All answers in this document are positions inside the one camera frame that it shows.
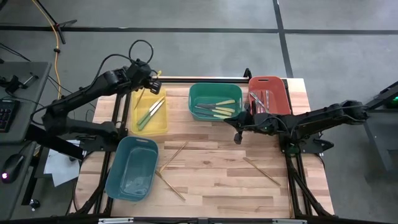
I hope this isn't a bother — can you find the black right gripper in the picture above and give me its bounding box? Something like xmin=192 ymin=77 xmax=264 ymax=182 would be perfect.
xmin=224 ymin=110 xmax=280 ymax=146

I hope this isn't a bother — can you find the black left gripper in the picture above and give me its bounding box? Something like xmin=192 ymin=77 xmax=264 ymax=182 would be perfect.
xmin=124 ymin=59 xmax=162 ymax=94

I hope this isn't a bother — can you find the cream-handled utensil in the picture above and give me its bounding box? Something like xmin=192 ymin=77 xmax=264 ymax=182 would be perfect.
xmin=195 ymin=106 xmax=236 ymax=113
xmin=194 ymin=110 xmax=234 ymax=120

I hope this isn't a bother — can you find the cream-handled knife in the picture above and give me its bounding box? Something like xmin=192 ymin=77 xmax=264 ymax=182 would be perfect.
xmin=197 ymin=99 xmax=236 ymax=110

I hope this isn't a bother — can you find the slim gold utensil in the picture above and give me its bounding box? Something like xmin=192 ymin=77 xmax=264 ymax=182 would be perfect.
xmin=133 ymin=88 xmax=146 ymax=110

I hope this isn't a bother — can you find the striped-handle knife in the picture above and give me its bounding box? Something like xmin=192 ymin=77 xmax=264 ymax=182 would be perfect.
xmin=248 ymin=91 xmax=270 ymax=113

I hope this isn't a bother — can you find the green-handled knife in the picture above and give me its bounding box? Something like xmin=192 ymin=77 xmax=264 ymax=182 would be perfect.
xmin=138 ymin=99 xmax=166 ymax=131
xmin=136 ymin=96 xmax=165 ymax=126

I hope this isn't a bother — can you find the green plastic bin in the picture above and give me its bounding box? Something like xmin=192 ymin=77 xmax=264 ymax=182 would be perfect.
xmin=188 ymin=82 xmax=243 ymax=122

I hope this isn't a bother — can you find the orange plastic bin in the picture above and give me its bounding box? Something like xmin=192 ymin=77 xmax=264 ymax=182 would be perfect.
xmin=248 ymin=76 xmax=292 ymax=116

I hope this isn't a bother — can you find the translucent yellow plastic bin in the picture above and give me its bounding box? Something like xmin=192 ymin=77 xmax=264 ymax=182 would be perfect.
xmin=130 ymin=86 xmax=169 ymax=137

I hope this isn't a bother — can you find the wooden chopstick on table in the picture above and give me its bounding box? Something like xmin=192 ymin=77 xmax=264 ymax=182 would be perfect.
xmin=242 ymin=157 xmax=282 ymax=187

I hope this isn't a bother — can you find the black tripod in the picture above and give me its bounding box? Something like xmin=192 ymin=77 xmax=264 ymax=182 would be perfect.
xmin=30 ymin=0 xmax=78 ymax=45

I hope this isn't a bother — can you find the teal blue plastic bin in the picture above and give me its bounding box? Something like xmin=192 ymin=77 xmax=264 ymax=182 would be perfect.
xmin=104 ymin=136 xmax=159 ymax=202

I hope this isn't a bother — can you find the black desk leg beam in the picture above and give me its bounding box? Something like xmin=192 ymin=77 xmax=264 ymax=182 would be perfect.
xmin=24 ymin=123 xmax=85 ymax=161

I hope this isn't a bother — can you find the grey desk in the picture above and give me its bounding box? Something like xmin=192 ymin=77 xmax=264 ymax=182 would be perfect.
xmin=0 ymin=61 xmax=52 ymax=220

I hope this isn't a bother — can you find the white paper sheet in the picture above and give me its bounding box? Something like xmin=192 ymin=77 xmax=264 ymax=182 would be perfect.
xmin=43 ymin=139 xmax=82 ymax=187

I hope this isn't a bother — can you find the grey metal stand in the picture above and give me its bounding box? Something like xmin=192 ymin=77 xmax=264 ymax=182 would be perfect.
xmin=341 ymin=80 xmax=398 ymax=181

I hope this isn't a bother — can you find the black keyboard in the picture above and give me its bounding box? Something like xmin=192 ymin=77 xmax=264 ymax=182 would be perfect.
xmin=0 ymin=98 xmax=20 ymax=134

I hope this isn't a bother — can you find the black computer mouse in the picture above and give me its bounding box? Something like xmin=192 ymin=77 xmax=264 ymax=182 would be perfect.
xmin=1 ymin=153 xmax=25 ymax=184

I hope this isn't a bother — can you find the device with green light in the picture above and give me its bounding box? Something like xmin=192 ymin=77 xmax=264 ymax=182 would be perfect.
xmin=384 ymin=91 xmax=398 ymax=110

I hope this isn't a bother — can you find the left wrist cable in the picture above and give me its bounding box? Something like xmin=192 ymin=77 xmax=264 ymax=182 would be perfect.
xmin=93 ymin=39 xmax=155 ymax=82

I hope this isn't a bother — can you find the black metal table frame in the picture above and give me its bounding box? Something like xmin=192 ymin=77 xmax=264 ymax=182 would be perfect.
xmin=70 ymin=67 xmax=335 ymax=220

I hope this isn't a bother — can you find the orange power cable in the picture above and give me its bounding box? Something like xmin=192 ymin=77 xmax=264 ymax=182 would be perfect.
xmin=30 ymin=0 xmax=62 ymax=100

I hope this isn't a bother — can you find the silver edge bracket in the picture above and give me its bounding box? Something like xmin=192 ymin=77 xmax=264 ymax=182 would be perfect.
xmin=98 ymin=217 xmax=134 ymax=224
xmin=272 ymin=218 xmax=308 ymax=224

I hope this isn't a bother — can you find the black clamp mount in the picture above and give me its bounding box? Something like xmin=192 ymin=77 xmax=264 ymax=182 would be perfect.
xmin=0 ymin=72 xmax=40 ymax=96

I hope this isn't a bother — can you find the black floor cable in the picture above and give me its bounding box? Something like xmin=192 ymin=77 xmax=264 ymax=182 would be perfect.
xmin=0 ymin=42 xmax=32 ymax=63

